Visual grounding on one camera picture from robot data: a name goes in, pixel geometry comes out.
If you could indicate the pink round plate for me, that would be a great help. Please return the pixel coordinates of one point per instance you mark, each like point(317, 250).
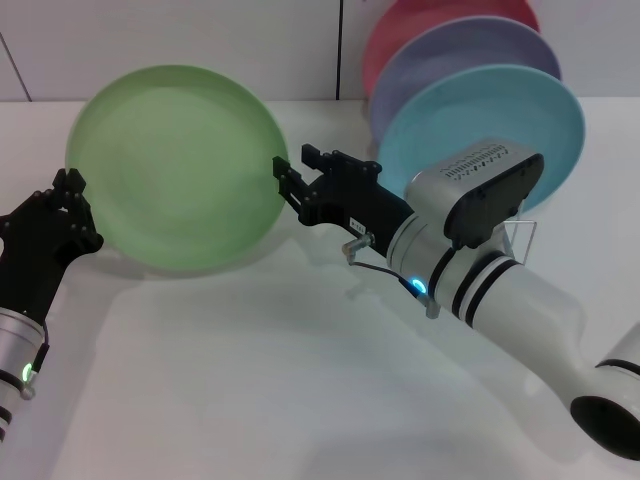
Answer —
point(400, 35)

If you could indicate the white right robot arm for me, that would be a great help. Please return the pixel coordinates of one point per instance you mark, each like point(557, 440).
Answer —
point(525, 310)

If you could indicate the green round plate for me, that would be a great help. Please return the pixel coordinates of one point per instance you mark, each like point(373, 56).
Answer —
point(175, 170)

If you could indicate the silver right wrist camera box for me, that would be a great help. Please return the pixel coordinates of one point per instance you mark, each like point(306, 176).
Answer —
point(480, 170)

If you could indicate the purple round plate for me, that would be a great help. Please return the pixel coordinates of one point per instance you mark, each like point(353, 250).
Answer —
point(450, 55)

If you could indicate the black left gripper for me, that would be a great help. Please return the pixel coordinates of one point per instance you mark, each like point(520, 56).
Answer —
point(35, 250)

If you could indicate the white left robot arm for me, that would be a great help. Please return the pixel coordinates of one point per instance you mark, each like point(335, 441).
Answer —
point(12, 340)

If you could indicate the light blue round plate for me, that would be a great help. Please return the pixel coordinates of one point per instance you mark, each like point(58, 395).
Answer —
point(450, 120)

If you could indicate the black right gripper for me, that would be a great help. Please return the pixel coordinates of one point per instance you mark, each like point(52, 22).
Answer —
point(355, 200)

